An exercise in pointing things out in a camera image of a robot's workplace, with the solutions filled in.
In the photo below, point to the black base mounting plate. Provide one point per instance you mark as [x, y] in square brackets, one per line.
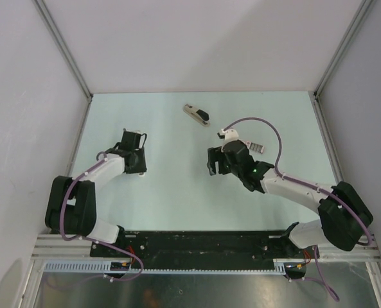
[211, 250]

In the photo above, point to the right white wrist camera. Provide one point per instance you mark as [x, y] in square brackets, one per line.
[228, 135]

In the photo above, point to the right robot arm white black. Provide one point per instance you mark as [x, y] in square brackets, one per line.
[343, 216]

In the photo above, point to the staple box with staples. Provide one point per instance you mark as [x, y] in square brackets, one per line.
[255, 147]

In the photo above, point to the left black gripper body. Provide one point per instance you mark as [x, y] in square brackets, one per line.
[140, 164]

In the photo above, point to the beige black stapler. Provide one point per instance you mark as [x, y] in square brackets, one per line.
[201, 116]

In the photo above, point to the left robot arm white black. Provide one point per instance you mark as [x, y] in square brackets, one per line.
[73, 207]

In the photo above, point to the aluminium frame rail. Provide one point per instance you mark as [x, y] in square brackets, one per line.
[346, 252]

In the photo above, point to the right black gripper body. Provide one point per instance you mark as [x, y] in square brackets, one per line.
[229, 169]

